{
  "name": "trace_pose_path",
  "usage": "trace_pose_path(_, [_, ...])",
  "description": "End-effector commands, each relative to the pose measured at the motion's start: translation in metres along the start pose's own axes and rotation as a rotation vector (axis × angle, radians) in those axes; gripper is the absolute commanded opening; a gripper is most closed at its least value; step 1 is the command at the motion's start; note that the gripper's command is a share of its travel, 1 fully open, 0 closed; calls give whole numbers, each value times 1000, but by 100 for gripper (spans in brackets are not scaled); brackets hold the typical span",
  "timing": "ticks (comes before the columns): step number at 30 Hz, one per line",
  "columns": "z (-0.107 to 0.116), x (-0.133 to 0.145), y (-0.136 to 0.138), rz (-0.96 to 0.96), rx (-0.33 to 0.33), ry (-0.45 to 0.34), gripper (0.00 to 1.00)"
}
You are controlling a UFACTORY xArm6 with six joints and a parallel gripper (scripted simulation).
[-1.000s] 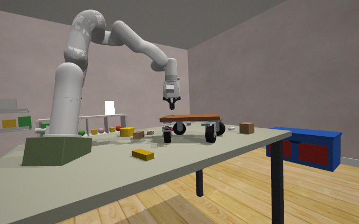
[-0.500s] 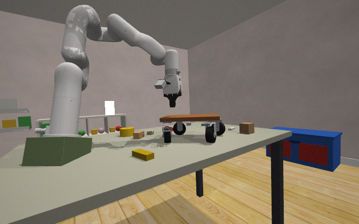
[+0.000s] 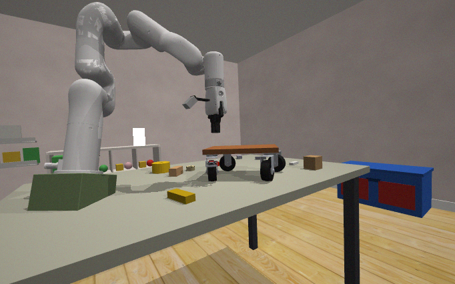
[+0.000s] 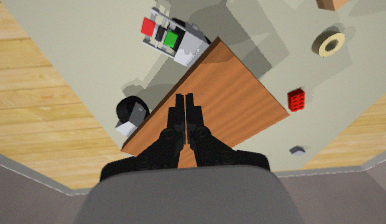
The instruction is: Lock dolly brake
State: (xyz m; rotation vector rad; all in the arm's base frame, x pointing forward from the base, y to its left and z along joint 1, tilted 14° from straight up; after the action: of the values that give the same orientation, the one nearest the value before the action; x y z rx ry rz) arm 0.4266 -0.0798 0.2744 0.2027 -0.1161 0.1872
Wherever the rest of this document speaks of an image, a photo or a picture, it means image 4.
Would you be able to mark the tan rectangular block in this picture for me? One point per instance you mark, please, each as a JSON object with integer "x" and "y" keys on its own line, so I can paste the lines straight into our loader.
{"x": 332, "y": 5}

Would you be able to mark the beige roll of masking tape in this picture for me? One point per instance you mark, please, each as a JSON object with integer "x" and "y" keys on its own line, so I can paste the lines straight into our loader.
{"x": 328, "y": 43}

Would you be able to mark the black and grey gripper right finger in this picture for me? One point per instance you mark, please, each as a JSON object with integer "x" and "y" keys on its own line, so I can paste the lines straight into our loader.
{"x": 208, "y": 150}

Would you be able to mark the red toy brick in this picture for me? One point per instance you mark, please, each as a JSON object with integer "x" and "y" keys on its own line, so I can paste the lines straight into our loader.
{"x": 296, "y": 100}

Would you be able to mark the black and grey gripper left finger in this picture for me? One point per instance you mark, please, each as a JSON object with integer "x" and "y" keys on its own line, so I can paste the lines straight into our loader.
{"x": 164, "y": 153}

